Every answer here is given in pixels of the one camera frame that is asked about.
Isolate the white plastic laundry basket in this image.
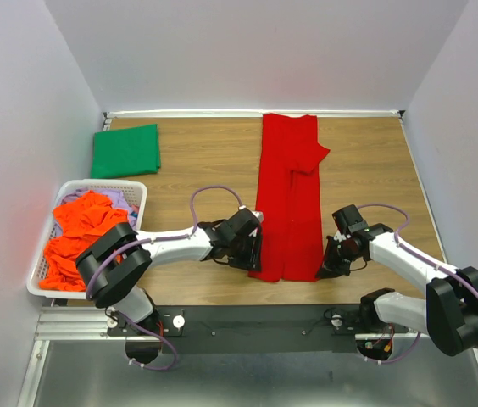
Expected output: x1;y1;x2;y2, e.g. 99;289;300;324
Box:
25;179;147;300

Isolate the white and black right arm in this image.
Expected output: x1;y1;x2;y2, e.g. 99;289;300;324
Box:
316;204;478;356

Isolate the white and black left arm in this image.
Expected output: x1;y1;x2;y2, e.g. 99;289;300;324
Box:
75;207;264;335

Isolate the aluminium frame rail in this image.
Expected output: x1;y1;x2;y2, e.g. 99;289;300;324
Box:
19;307;478;406

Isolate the folded green t shirt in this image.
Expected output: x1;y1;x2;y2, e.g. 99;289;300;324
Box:
90;124;161;179

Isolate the orange t shirt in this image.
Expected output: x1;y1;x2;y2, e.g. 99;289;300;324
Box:
39;190;129;292

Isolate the red t shirt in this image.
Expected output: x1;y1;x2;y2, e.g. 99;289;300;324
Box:
248;114;330;282

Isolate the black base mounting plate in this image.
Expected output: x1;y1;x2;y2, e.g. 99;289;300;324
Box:
106;304;407;359

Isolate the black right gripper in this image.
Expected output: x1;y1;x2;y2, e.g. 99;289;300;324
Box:
314;234;361;279

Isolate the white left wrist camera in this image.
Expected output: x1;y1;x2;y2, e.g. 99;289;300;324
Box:
238;205;264;223

